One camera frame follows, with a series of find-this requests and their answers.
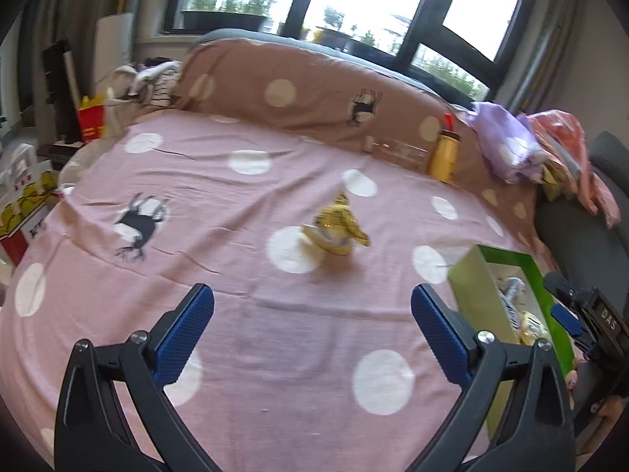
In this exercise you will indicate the clear plastic bottle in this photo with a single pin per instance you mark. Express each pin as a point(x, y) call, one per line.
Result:
point(400, 152)

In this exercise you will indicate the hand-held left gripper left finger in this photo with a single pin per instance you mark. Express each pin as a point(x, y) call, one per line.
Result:
point(184, 334)

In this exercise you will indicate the white red food box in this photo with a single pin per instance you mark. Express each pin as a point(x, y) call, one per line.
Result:
point(24, 206)

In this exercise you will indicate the black framed window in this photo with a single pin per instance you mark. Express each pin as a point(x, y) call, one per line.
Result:
point(373, 0)

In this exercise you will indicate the yellow snack packet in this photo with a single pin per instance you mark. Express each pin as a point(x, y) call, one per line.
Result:
point(336, 226)

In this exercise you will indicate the pink polka dot bed sheet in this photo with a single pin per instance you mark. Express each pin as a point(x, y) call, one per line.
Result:
point(270, 314)

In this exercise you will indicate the red yellow paper bag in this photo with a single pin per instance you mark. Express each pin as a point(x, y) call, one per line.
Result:
point(91, 125)

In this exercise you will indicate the grey chair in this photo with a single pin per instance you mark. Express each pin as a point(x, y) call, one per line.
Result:
point(589, 250)

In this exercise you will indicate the black stand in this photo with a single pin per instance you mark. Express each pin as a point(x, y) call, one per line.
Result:
point(59, 83)

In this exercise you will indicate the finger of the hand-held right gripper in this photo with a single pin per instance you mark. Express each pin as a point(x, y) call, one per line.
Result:
point(567, 319)
point(562, 286)

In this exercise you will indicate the pink orange cloth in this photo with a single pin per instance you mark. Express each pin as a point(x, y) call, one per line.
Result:
point(565, 132)

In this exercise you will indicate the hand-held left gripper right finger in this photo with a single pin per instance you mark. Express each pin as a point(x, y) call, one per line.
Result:
point(442, 339)

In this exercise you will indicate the purple polka dot cloth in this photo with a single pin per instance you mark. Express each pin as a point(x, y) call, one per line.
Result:
point(501, 142)

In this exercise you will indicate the green cardboard box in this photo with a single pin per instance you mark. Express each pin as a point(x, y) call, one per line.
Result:
point(471, 295)

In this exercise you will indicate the yellow bottle with red cap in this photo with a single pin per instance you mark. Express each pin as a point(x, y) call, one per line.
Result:
point(442, 157)

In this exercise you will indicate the striped white clothing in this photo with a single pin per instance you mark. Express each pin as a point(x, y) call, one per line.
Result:
point(157, 86)

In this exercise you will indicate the white blue snack packet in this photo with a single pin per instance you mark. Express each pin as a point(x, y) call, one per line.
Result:
point(511, 300)

